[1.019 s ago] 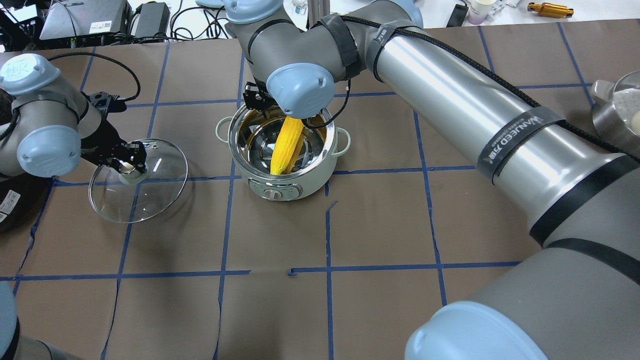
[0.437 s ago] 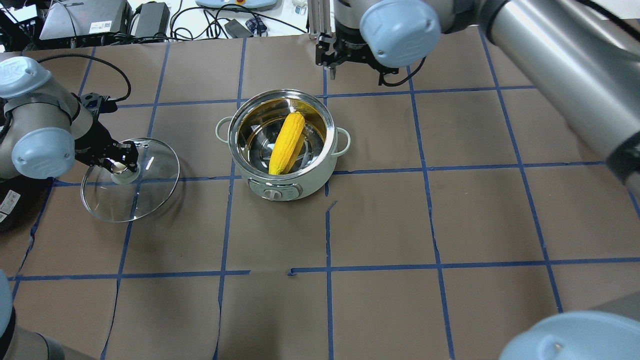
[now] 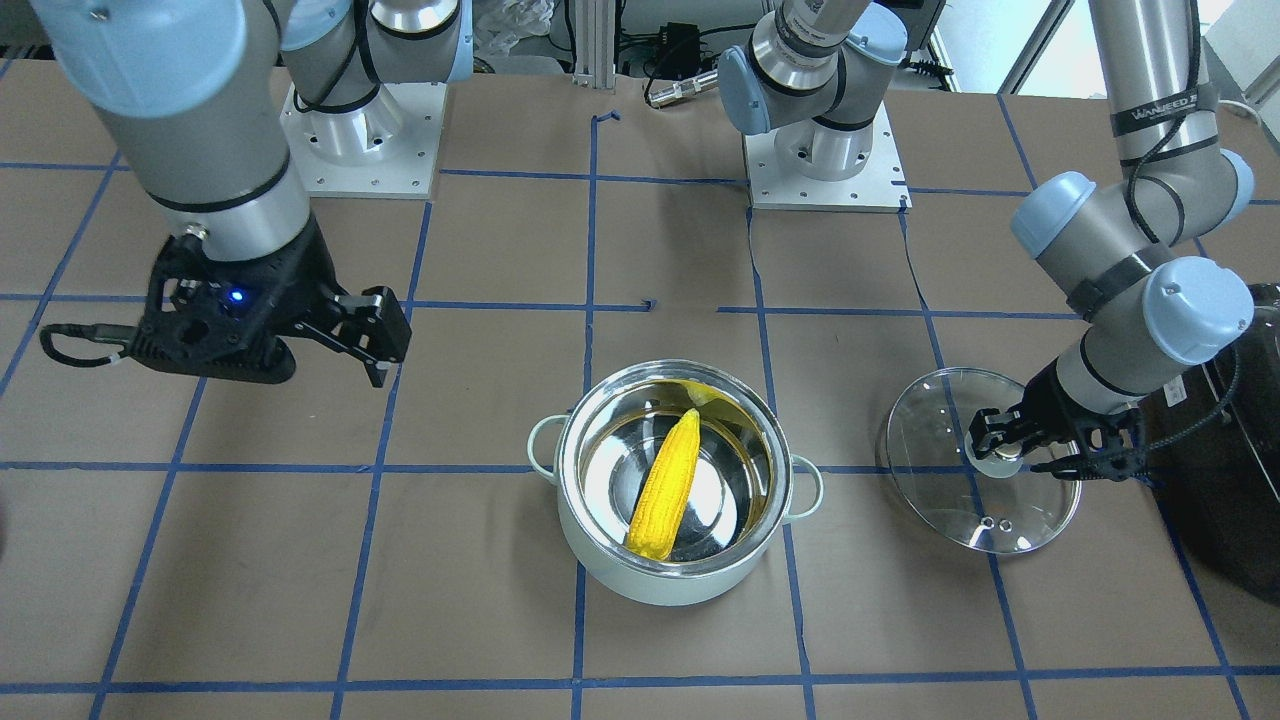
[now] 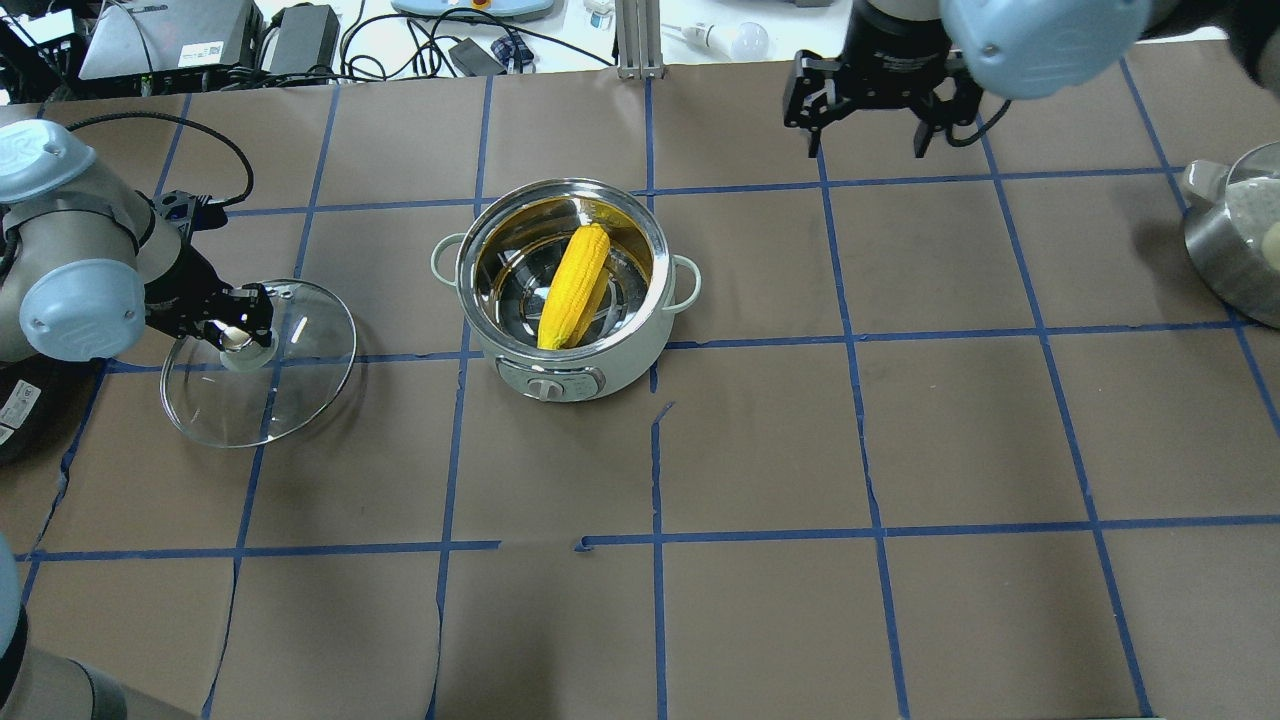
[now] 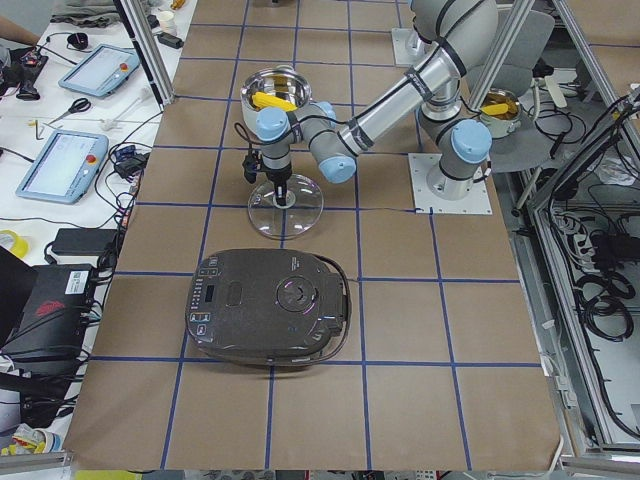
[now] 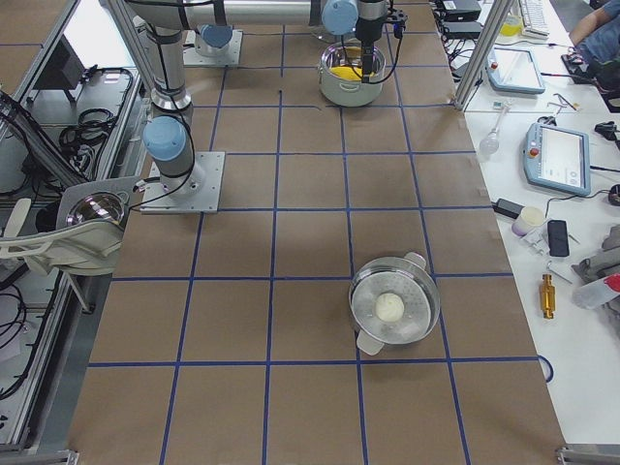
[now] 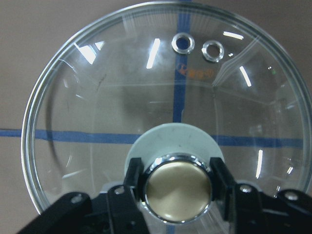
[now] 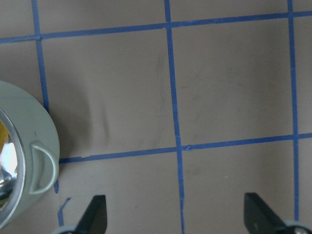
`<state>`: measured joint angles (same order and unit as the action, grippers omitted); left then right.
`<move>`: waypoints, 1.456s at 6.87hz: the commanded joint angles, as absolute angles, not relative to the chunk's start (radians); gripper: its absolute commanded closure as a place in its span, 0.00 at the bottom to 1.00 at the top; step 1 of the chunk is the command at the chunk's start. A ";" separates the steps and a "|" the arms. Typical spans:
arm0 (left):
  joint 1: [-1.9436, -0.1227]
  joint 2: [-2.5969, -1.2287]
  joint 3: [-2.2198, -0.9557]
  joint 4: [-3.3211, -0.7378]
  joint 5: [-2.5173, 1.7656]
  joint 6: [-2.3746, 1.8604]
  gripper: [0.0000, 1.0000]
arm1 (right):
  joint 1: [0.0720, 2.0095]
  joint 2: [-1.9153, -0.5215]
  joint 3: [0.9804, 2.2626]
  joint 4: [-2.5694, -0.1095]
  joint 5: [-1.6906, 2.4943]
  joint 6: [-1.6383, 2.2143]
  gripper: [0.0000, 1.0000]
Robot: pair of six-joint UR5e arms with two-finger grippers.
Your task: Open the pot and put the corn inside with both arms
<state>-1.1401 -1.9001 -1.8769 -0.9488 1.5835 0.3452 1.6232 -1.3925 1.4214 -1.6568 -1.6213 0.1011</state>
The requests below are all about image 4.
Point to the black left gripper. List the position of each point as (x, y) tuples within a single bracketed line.
[(183, 287)]

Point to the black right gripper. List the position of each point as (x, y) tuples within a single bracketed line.
[(893, 40)]

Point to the glass pot lid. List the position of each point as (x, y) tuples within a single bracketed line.
[(270, 371)]

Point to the yellow corn cob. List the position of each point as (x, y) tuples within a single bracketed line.
[(576, 289)]

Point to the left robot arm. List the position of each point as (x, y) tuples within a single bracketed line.
[(89, 263)]

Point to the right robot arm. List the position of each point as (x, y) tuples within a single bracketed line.
[(1027, 50)]

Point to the pale green electric pot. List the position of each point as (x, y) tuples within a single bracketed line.
[(502, 266)]

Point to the steel pot with lid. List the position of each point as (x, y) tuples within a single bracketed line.
[(1231, 230)]

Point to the white light bulb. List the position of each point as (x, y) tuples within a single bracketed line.
[(747, 41)]

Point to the black power adapter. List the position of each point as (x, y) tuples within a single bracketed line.
[(304, 39)]

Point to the aluminium frame post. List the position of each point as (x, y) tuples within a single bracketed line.
[(639, 45)]

